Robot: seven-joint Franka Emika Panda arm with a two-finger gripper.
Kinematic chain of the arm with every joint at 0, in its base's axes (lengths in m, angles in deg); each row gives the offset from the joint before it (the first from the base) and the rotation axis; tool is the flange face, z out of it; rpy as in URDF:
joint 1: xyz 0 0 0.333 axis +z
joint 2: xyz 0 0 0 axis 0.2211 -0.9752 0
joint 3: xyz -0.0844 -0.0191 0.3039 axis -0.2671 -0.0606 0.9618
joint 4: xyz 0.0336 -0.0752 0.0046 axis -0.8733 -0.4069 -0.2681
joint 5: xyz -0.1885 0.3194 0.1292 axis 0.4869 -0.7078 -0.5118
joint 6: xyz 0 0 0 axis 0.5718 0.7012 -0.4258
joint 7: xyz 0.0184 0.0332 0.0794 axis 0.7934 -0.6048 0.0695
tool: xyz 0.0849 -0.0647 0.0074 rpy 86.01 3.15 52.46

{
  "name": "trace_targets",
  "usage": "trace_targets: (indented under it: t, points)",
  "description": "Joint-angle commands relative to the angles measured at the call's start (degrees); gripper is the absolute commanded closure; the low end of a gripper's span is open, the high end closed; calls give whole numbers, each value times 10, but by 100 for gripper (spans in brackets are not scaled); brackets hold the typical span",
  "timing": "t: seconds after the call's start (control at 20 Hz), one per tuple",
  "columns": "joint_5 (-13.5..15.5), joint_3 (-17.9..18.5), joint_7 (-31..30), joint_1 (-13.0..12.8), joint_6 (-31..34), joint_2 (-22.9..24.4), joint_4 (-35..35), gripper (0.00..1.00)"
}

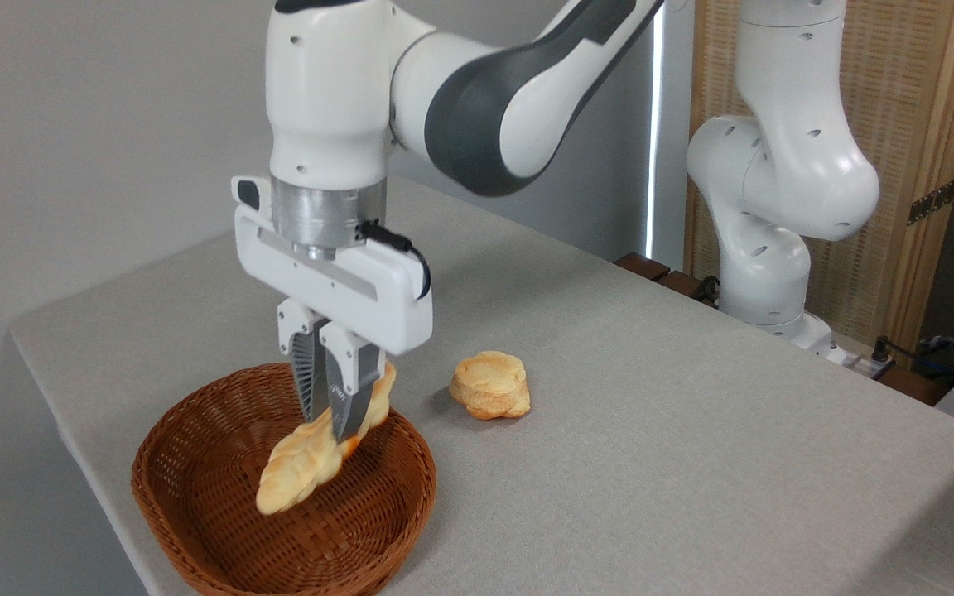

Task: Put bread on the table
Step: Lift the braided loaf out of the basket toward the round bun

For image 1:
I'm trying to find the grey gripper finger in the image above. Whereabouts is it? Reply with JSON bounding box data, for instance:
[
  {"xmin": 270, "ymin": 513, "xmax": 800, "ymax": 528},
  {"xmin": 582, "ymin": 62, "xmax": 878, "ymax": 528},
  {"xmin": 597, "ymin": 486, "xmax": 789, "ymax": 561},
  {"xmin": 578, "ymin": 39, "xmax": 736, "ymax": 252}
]
[
  {"xmin": 319, "ymin": 321, "xmax": 387, "ymax": 444},
  {"xmin": 277, "ymin": 299, "xmax": 330, "ymax": 425}
]

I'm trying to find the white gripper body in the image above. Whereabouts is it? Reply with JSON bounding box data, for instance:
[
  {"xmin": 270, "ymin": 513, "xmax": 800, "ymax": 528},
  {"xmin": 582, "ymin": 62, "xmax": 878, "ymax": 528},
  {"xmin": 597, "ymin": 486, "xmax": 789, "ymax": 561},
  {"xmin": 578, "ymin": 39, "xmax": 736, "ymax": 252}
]
[{"xmin": 231, "ymin": 175, "xmax": 435, "ymax": 357}]

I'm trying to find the long braided bread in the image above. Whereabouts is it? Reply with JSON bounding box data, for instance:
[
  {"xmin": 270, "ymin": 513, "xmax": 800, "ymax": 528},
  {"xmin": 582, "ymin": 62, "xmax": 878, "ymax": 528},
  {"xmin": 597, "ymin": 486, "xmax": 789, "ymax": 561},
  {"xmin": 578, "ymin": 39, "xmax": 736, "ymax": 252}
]
[{"xmin": 256, "ymin": 360, "xmax": 398, "ymax": 516}]

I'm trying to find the round flat bread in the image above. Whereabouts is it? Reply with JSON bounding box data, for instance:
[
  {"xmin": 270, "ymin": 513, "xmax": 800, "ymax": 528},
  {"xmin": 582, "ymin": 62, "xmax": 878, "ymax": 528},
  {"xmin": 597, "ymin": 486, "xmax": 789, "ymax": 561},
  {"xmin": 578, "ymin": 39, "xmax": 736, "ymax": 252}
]
[{"xmin": 450, "ymin": 351, "xmax": 532, "ymax": 421}]

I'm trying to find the brown wicker basket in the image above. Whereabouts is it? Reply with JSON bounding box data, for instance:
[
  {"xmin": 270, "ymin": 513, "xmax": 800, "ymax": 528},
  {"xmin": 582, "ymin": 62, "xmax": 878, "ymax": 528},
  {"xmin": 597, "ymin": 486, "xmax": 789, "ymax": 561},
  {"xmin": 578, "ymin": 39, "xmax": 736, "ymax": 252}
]
[{"xmin": 131, "ymin": 362, "xmax": 438, "ymax": 596}]

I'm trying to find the dark brown wooden block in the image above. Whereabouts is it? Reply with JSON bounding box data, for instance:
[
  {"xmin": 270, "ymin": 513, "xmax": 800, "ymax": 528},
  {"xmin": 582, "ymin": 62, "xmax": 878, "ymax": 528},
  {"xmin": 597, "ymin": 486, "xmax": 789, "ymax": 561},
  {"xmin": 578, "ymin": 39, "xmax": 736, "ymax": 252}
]
[
  {"xmin": 614, "ymin": 252, "xmax": 671, "ymax": 282},
  {"xmin": 658, "ymin": 270, "xmax": 722, "ymax": 309}
]

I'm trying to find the brass screen hinge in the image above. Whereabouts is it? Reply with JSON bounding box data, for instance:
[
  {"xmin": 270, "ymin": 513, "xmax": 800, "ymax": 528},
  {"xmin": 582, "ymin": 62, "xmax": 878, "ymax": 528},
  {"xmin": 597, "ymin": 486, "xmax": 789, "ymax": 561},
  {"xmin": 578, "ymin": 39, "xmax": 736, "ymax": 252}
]
[{"xmin": 908, "ymin": 178, "xmax": 954, "ymax": 226}]

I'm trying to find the wooden rattan folding screen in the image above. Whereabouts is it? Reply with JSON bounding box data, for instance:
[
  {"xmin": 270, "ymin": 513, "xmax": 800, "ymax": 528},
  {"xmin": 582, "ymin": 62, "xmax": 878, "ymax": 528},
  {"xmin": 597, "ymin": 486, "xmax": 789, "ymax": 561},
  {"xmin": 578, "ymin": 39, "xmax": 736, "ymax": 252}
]
[{"xmin": 684, "ymin": 0, "xmax": 954, "ymax": 348}]

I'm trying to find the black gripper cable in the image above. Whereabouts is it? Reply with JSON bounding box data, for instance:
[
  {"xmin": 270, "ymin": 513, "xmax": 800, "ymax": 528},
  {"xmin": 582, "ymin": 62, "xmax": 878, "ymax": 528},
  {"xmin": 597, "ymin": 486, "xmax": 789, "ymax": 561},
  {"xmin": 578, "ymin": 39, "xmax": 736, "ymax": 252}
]
[{"xmin": 355, "ymin": 219, "xmax": 433, "ymax": 300}]

